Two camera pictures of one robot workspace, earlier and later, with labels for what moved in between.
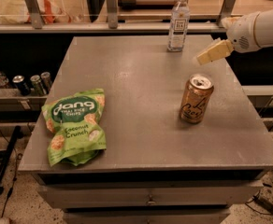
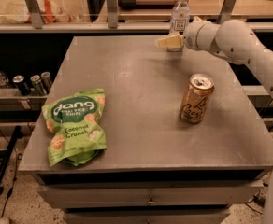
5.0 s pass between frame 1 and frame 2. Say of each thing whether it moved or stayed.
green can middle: stayed
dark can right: stayed
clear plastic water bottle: stayed
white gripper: moved
